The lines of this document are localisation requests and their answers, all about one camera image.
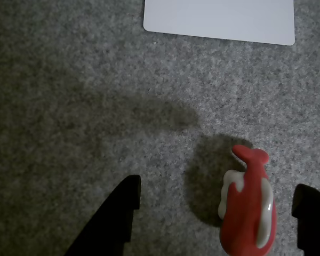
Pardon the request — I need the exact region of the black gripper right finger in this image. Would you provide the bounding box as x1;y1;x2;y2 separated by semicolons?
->
291;183;320;256

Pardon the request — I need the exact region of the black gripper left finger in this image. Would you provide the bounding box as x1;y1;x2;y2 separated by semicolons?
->
63;174;141;256

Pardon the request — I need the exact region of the red tuna sushi toy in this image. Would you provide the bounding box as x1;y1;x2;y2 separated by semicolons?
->
218;145;278;256

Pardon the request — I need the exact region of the white rectangular card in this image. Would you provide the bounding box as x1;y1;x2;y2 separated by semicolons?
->
143;0;295;46

